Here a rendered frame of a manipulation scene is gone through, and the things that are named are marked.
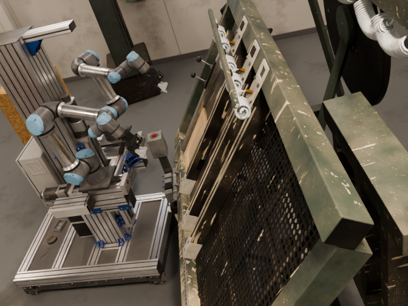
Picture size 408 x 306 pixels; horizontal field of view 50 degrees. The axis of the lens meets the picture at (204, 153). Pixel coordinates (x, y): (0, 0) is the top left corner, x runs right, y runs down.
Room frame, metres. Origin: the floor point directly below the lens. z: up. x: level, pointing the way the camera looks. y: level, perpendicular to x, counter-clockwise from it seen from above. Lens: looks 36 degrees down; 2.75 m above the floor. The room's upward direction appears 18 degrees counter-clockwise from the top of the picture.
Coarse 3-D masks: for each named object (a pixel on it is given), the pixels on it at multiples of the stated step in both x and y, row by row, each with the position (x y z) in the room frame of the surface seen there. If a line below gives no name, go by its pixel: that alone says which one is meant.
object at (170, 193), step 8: (168, 168) 2.68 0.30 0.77; (168, 176) 2.58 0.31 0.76; (168, 184) 2.49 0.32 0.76; (168, 192) 2.40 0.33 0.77; (176, 192) 2.40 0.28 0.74; (168, 200) 2.39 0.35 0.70; (176, 200) 2.33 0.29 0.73; (168, 208) 2.27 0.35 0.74; (176, 208) 2.24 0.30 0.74; (176, 216) 2.25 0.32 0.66
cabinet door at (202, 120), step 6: (204, 108) 2.59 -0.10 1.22; (204, 114) 2.51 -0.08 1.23; (198, 120) 2.59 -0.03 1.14; (204, 120) 2.45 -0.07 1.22; (198, 126) 2.54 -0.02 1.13; (204, 126) 2.39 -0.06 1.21; (192, 132) 2.61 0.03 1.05; (198, 132) 2.49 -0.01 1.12; (192, 138) 2.56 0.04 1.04; (198, 138) 2.43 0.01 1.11; (192, 144) 2.50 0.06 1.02; (186, 150) 2.59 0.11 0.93; (192, 150) 2.45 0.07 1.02; (186, 156) 2.53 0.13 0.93; (186, 162) 2.47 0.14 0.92; (186, 168) 2.41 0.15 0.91
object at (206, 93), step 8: (232, 32) 2.62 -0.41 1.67; (216, 64) 2.62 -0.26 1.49; (216, 72) 2.62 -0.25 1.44; (208, 88) 2.63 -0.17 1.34; (208, 96) 2.63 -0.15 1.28; (200, 104) 2.64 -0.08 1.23; (200, 112) 2.64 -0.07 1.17; (192, 120) 2.66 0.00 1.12; (192, 128) 2.65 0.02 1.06; (184, 144) 2.66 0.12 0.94
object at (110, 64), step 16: (96, 0) 5.31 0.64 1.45; (112, 0) 5.47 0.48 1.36; (96, 16) 5.32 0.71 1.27; (112, 16) 5.31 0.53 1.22; (112, 32) 5.31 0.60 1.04; (128, 32) 6.10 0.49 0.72; (112, 48) 5.30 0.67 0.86; (128, 48) 5.30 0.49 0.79; (144, 48) 5.86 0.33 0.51; (112, 64) 5.65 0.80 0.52; (128, 80) 5.38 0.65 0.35; (144, 80) 5.38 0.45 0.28; (128, 96) 5.37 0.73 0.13; (144, 96) 5.38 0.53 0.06
